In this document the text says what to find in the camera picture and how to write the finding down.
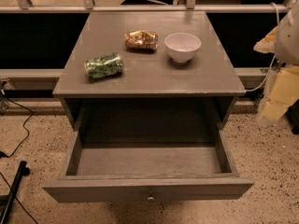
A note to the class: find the tan padded gripper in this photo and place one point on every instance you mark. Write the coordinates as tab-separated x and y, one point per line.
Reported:
288	39

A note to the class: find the grey top drawer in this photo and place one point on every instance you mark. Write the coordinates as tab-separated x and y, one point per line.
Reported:
141	155

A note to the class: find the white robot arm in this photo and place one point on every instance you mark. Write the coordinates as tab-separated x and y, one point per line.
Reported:
281	90

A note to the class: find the grey wooden drawer cabinet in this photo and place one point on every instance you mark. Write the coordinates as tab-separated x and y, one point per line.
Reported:
209	73

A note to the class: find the white bowl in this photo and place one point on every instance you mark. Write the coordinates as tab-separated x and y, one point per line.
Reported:
182	47

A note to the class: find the crushed gold can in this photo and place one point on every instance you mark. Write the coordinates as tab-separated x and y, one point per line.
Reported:
141	39

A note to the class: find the crushed green can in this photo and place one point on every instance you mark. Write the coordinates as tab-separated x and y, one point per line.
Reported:
104	66

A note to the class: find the black stand leg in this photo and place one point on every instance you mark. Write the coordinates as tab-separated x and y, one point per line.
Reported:
6	201

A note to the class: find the metal railing frame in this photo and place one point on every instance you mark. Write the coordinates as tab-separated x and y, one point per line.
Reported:
149	7

